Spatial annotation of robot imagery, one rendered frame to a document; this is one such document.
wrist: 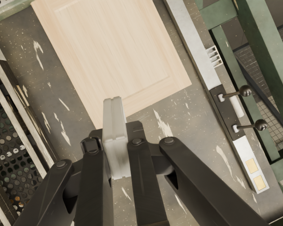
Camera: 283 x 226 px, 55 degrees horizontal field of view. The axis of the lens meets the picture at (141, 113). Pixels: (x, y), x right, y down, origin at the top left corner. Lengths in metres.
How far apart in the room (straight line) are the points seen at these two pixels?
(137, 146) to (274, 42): 0.94
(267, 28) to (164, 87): 0.40
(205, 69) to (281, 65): 0.26
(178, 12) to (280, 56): 0.38
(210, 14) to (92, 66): 0.47
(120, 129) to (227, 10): 0.97
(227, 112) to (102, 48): 0.49
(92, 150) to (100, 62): 0.82
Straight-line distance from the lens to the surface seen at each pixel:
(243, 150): 1.04
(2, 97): 0.99
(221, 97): 0.97
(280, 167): 1.21
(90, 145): 0.16
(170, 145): 0.15
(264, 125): 0.93
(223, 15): 1.10
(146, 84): 0.96
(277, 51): 1.07
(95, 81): 0.97
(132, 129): 0.19
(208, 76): 0.98
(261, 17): 1.06
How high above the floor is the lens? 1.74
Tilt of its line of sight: 26 degrees down
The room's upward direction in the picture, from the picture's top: 153 degrees clockwise
